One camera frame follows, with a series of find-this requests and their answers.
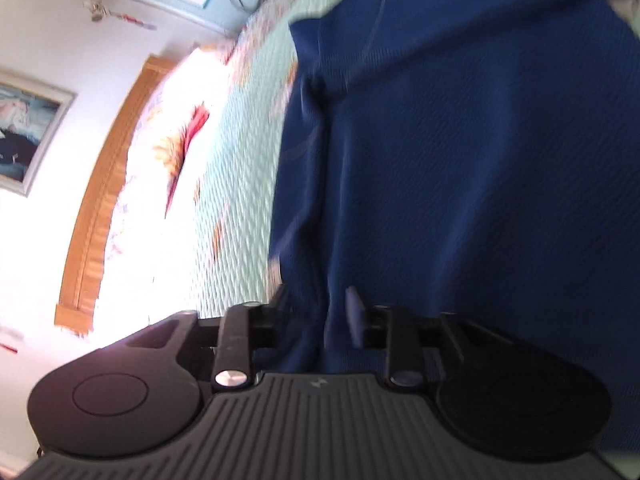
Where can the blue knit sweater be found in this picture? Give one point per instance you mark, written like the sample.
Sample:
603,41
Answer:
472,156

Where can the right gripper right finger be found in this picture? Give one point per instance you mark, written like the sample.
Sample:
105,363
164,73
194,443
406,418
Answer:
392,330

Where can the floral pillow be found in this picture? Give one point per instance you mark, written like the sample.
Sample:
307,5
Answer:
146,258

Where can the mint quilted bee bedspread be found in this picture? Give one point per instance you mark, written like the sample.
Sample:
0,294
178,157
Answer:
235,186

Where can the framed wedding photo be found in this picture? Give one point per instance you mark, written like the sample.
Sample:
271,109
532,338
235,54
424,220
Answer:
31,113

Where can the wooden headboard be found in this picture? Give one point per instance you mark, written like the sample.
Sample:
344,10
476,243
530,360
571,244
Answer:
84,263

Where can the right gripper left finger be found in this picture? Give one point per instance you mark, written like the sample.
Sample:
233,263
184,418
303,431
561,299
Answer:
244,329

